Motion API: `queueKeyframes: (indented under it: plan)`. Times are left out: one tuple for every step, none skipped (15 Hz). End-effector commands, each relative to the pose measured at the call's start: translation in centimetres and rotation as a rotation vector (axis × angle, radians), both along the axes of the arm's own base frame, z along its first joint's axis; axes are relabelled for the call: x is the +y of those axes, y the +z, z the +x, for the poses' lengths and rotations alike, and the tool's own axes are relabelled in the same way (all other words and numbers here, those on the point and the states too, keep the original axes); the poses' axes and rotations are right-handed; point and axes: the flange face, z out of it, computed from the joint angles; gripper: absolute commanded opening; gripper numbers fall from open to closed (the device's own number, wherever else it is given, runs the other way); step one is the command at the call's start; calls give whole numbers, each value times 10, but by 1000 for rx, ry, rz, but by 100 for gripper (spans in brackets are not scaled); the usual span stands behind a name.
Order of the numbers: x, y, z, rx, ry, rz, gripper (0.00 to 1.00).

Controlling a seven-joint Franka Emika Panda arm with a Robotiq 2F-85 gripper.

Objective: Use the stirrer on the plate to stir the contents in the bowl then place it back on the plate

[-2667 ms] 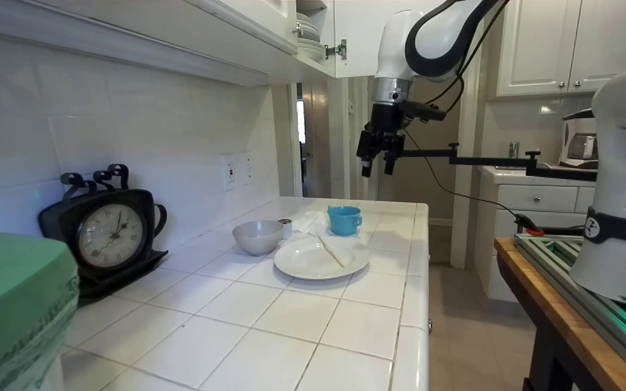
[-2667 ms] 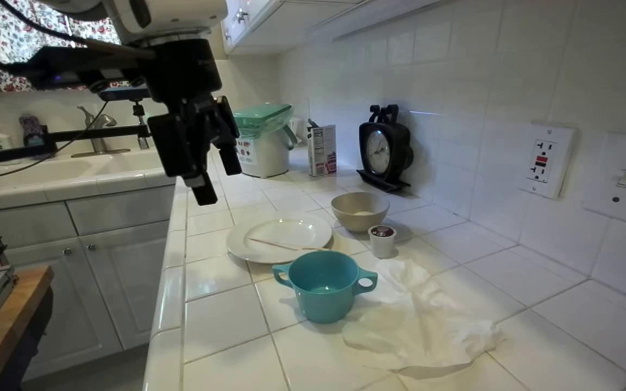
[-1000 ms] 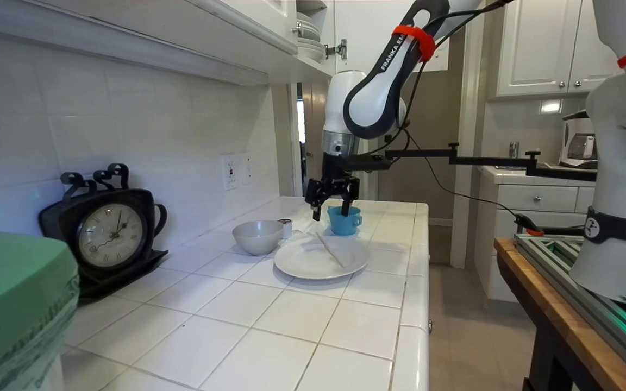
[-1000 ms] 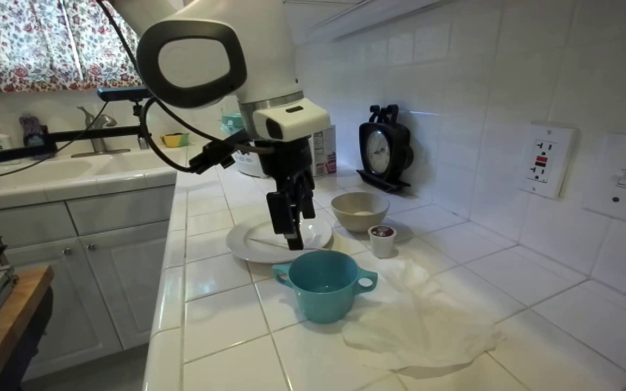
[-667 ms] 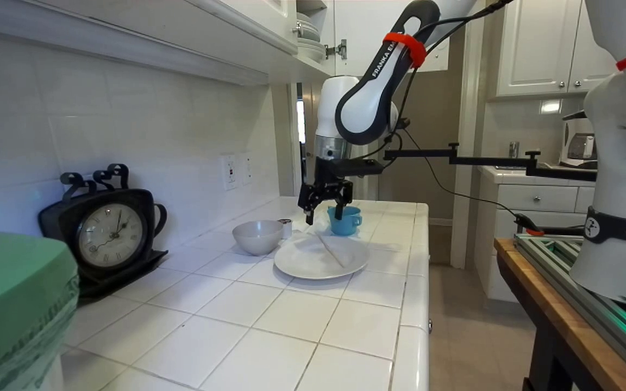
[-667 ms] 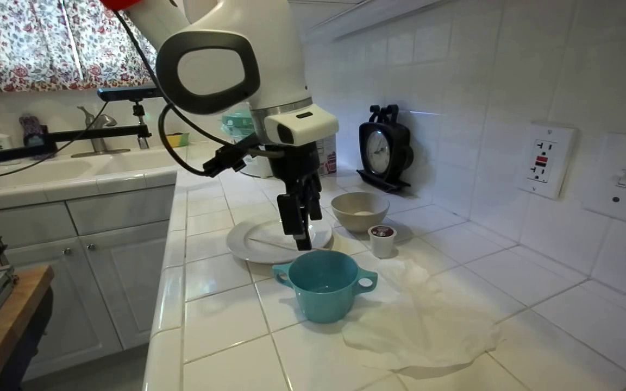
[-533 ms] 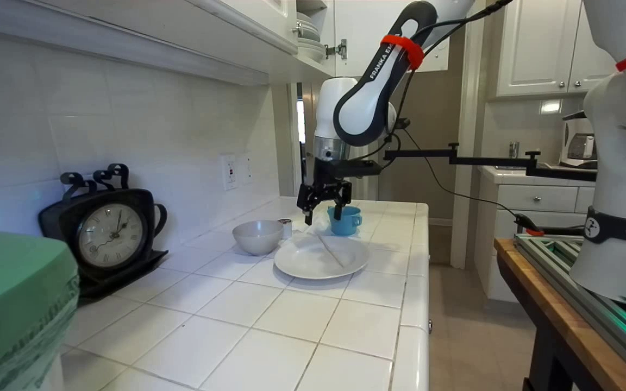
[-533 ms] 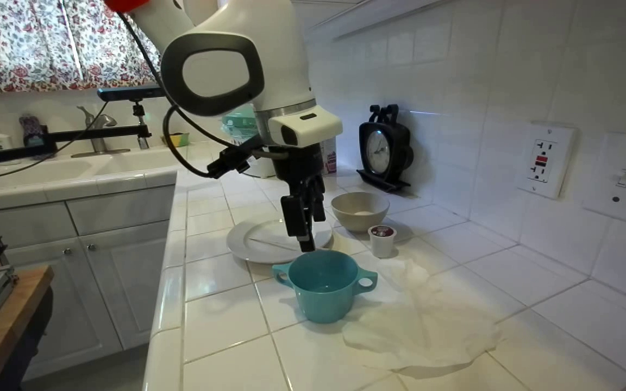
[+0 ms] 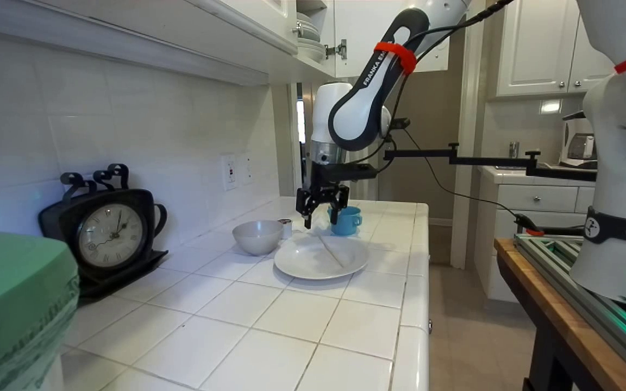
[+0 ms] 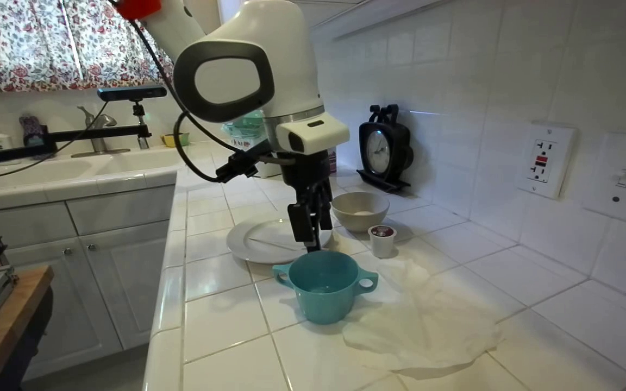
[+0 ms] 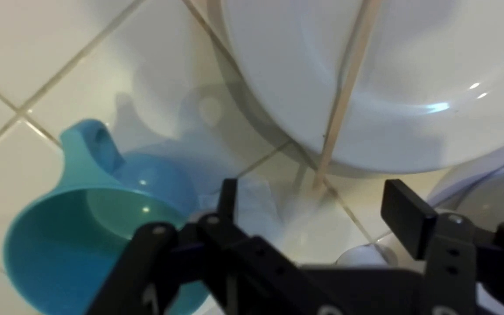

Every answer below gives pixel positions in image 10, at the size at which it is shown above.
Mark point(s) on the wooden work table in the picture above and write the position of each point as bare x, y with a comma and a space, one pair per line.
4, 327

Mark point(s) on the white cabinet drawer front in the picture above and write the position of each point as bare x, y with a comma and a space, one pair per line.
120, 208
15, 231

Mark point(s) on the dark bar camera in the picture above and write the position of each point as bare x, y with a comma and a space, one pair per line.
131, 91

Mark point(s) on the white coffee pod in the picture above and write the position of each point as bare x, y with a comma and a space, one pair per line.
382, 241

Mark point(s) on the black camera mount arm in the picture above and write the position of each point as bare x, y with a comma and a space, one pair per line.
60, 142

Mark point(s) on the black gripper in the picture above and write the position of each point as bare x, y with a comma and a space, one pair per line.
304, 176

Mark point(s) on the floral window curtain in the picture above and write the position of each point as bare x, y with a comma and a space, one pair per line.
53, 39

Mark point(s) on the white paper napkin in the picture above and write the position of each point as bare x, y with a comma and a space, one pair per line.
429, 327

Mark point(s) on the grey ceramic bowl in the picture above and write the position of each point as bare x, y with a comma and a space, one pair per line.
360, 208

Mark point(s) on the white cabinet door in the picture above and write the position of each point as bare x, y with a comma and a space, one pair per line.
60, 310
124, 283

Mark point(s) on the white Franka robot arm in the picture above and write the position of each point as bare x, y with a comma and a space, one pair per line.
254, 51

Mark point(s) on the dark soap bottle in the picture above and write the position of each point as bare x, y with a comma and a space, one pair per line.
33, 131

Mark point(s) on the black framed table clock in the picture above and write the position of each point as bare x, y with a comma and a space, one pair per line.
381, 147

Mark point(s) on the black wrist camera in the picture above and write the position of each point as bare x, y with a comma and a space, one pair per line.
243, 164

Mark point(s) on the chrome sink faucet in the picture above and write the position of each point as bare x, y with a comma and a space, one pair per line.
99, 131

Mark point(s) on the white round plate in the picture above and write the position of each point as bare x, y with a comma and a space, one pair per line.
262, 241

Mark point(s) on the white wall light switch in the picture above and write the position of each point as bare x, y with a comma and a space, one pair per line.
624, 178

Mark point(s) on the white wall power outlet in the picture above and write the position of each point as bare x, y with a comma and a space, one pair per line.
545, 160

